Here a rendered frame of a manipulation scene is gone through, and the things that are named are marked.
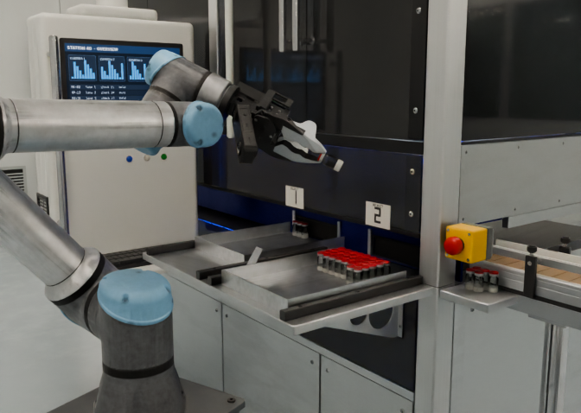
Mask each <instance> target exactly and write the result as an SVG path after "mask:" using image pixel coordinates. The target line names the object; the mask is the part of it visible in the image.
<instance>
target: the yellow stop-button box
mask: <svg viewBox="0 0 581 413"><path fill-rule="evenodd" d="M492 233H493V227H490V226H482V225H478V224H473V223H469V222H464V223H462V224H456V225H452V226H447V227H446V238H449V237H454V236H455V237H458V238H460V239H461V241H462V243H463V250H462V252H461V253H460V254H458V255H454V256H451V255H450V254H448V253H447V252H445V256H446V257H448V258H451V259H455V260H458V261H462V262H465V263H469V264H473V263H476V262H480V261H483V260H488V259H490V258H491V250H492Z"/></svg>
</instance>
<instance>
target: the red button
mask: <svg viewBox="0 0 581 413"><path fill-rule="evenodd" d="M444 249H445V251H446V252H447V253H448V254H450V255H451V256H454V255H458V254H460V253H461V252H462V250H463V243H462V241H461V239H460V238H458V237H455V236H454V237H449V238H447V239H446V240H445V241H444Z"/></svg>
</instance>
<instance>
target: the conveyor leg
mask: <svg viewBox="0 0 581 413"><path fill-rule="evenodd" d="M528 317H530V318H534V319H536V320H539V321H543V322H544V323H545V332H544V345H543V358H542V370H541V382H540V394H539V413H563V407H564V395H565V374H566V362H567V352H568V340H569V329H570V327H567V326H564V325H561V324H558V323H555V322H552V321H548V320H545V319H541V318H539V317H536V316H533V315H528Z"/></svg>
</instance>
